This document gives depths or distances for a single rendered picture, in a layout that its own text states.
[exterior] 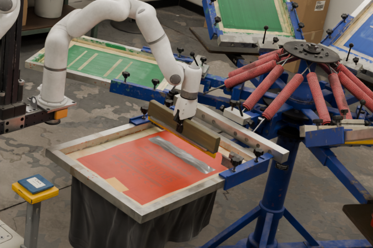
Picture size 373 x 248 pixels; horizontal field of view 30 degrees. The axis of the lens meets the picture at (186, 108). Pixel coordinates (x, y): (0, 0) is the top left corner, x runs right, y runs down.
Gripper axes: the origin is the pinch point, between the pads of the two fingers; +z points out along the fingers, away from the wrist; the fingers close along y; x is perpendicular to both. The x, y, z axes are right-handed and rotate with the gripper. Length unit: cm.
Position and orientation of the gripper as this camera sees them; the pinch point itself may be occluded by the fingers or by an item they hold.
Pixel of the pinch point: (182, 127)
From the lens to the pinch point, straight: 304.7
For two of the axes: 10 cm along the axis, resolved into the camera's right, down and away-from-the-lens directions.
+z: -1.8, 9.0, 4.1
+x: 7.2, 4.0, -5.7
